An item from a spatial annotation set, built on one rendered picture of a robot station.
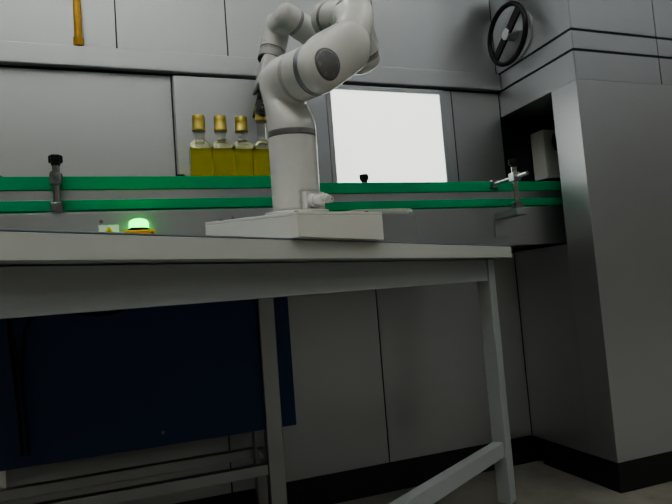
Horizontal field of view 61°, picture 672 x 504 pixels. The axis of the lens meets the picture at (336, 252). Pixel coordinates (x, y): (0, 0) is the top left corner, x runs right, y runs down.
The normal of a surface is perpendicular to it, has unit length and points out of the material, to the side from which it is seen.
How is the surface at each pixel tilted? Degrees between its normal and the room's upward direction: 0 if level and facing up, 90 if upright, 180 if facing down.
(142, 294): 90
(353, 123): 90
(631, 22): 90
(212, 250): 90
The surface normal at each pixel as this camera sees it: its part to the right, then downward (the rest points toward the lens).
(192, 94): 0.33, -0.09
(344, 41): 0.61, -0.14
